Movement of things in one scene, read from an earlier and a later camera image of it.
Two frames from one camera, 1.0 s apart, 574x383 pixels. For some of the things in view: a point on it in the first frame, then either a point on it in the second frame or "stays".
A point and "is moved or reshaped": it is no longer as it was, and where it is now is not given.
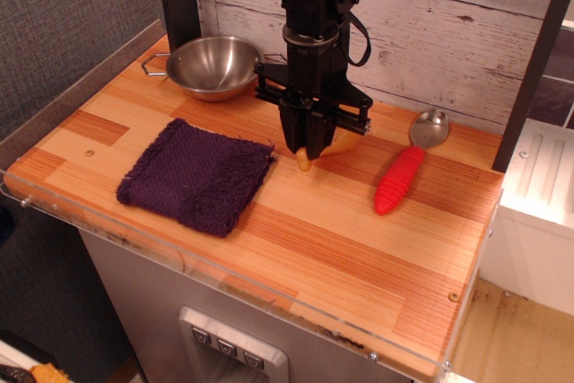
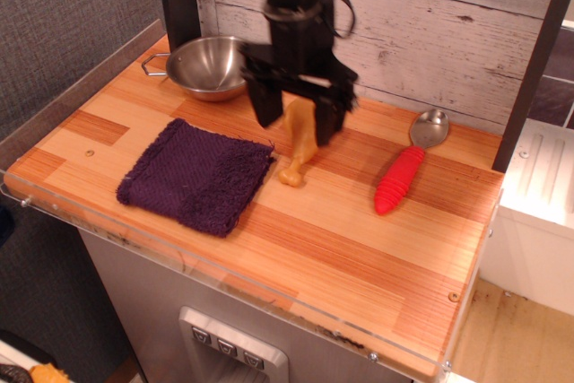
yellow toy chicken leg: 343,141 is moved or reshaped
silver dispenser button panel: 221,352 stays
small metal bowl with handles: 210,69 stays
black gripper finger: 294,122 → 268,102
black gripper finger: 319,133 stays
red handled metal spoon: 427,127 stays
